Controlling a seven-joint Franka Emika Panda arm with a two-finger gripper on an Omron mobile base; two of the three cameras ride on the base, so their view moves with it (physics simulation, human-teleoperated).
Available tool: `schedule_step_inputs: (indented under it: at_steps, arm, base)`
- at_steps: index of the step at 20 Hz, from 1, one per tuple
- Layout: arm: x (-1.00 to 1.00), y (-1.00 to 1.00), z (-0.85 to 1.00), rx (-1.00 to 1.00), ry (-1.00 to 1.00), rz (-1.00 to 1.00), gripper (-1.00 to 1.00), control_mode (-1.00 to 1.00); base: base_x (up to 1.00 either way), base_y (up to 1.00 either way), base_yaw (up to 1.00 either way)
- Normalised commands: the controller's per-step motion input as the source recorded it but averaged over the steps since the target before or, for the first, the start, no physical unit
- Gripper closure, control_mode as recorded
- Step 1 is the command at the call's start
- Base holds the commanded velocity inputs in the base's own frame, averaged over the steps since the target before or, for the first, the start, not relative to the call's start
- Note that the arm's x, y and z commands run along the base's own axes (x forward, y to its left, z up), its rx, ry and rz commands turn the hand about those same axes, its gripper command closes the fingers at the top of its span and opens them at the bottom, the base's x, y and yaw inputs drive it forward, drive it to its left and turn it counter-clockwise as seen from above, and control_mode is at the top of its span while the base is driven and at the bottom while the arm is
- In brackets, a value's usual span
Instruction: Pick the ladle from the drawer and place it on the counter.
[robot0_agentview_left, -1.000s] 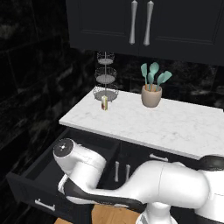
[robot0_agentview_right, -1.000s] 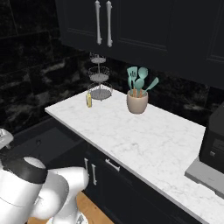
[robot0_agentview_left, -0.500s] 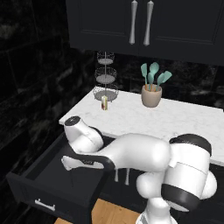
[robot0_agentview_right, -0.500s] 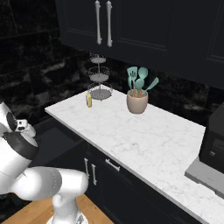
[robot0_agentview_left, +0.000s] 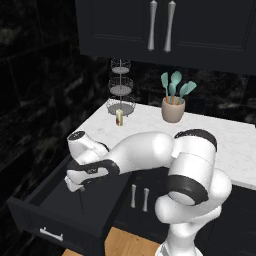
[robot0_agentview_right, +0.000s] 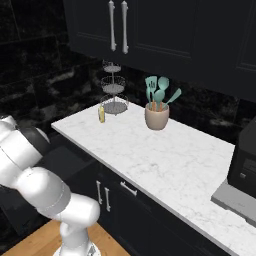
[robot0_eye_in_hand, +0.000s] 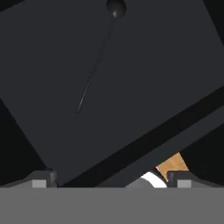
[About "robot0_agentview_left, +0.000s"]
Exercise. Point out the black base cupboard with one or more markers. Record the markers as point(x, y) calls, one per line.
point(233, 223)

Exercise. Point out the teal spatula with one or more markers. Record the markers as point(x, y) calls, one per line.
point(172, 89)
point(176, 77)
point(164, 81)
point(183, 89)
point(191, 86)

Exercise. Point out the beige utensil pot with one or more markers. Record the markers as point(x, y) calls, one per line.
point(173, 110)

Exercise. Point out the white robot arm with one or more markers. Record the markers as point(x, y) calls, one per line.
point(150, 150)

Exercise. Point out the black open drawer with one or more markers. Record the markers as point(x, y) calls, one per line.
point(63, 206)

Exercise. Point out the black base cupboard door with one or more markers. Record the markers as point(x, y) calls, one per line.
point(153, 216)
point(125, 213)

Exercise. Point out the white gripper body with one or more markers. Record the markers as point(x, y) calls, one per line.
point(74, 182)

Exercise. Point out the black wall cupboard door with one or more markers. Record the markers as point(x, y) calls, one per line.
point(113, 26)
point(213, 30)

